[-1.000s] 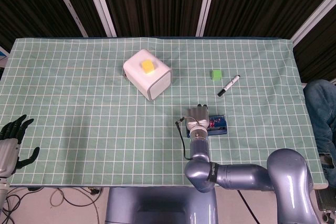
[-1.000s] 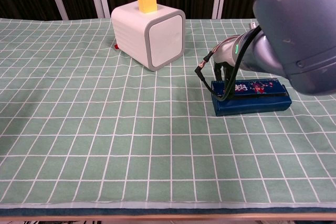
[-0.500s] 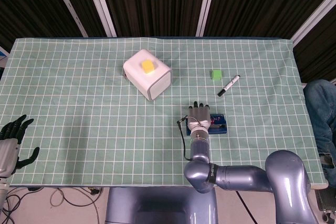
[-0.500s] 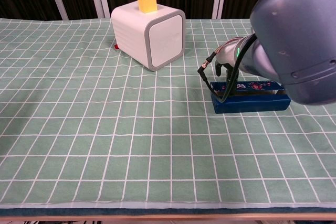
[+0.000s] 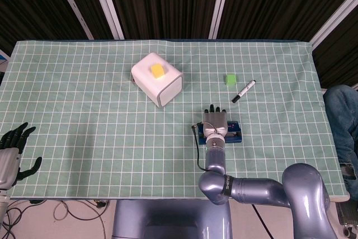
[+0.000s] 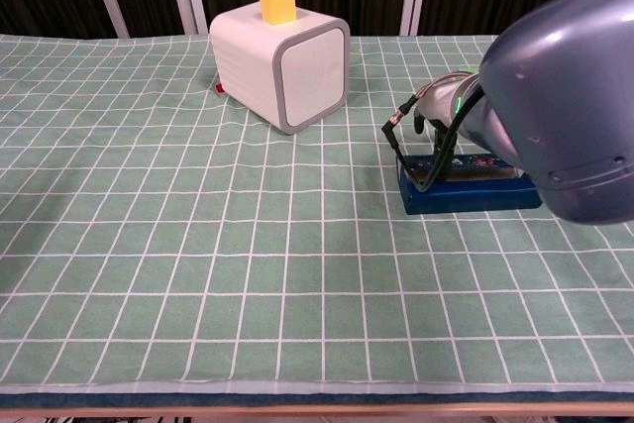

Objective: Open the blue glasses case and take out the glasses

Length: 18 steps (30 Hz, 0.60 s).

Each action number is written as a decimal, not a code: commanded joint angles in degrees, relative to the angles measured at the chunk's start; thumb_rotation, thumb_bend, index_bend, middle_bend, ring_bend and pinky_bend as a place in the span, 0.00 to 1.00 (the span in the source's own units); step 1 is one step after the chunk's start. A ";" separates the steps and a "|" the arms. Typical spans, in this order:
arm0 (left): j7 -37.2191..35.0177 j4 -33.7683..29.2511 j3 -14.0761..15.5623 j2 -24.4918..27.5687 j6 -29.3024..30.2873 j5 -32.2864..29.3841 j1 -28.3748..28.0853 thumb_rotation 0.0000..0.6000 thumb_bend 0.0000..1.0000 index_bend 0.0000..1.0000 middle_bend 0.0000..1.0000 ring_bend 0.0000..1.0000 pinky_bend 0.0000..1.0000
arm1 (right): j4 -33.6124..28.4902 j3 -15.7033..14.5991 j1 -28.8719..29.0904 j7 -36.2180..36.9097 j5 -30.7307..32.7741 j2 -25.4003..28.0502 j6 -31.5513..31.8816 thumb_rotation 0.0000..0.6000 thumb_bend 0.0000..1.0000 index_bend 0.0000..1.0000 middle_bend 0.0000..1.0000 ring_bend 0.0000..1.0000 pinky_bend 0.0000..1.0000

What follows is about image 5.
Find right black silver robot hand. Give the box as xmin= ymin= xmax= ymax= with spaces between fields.
xmin=202 ymin=104 xmax=228 ymax=138

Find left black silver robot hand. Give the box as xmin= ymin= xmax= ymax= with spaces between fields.
xmin=0 ymin=121 xmax=43 ymax=190

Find blue pencil case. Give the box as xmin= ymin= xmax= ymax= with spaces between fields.
xmin=195 ymin=121 xmax=243 ymax=144

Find black white marker pen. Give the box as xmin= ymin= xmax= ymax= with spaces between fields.
xmin=231 ymin=79 xmax=257 ymax=104

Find white toaster-shaped box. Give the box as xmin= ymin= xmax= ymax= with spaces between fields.
xmin=131 ymin=51 xmax=184 ymax=108

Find green grid tablecloth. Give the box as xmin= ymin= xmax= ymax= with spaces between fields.
xmin=0 ymin=39 xmax=350 ymax=199

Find yellow cube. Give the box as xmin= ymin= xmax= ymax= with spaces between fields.
xmin=150 ymin=63 xmax=166 ymax=79

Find white blue sign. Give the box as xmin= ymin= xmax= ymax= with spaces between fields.
xmin=0 ymin=49 xmax=9 ymax=72

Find blue-grey robot torso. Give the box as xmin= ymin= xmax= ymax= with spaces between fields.
xmin=111 ymin=199 xmax=233 ymax=239

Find person's leg in jeans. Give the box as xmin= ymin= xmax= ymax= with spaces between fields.
xmin=323 ymin=85 xmax=358 ymax=184

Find black right hand cable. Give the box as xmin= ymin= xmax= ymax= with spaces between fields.
xmin=191 ymin=122 xmax=274 ymax=239

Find black floor cables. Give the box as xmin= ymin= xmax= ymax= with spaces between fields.
xmin=0 ymin=204 xmax=31 ymax=239

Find grey floor cable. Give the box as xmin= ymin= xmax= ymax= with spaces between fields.
xmin=53 ymin=200 xmax=107 ymax=222

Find slanted white frame post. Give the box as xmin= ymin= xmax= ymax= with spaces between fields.
xmin=310 ymin=0 xmax=358 ymax=50

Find wide white frame post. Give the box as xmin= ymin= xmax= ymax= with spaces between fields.
xmin=88 ymin=0 xmax=125 ymax=40

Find dark metal frame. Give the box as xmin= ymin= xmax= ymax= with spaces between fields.
xmin=334 ymin=201 xmax=358 ymax=236

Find thin white frame post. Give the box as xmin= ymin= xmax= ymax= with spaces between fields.
xmin=51 ymin=0 xmax=95 ymax=40

